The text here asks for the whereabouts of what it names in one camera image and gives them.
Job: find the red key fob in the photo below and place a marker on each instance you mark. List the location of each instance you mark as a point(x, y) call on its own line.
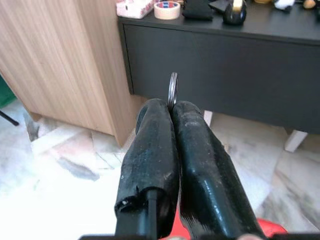
point(272, 227)

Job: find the brown round ornament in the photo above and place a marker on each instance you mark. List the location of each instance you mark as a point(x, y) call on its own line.
point(310, 3)

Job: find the green cloth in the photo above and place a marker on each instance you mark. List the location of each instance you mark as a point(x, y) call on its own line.
point(6, 92)

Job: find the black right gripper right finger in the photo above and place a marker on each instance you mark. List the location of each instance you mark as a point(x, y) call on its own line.
point(207, 180)

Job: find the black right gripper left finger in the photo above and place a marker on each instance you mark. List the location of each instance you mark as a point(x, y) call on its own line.
point(150, 155)

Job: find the white and pink box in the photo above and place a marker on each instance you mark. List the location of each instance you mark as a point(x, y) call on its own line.
point(132, 8)

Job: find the light wooden cabinet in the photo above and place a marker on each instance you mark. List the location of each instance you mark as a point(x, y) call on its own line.
point(62, 67)

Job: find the black sideboard with white legs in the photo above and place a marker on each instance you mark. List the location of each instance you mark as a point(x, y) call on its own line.
point(237, 67)

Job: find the beige tape roll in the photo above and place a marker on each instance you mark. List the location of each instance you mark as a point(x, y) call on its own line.
point(166, 10)

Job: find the white and black figurine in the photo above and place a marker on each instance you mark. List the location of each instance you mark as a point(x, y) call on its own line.
point(283, 5)

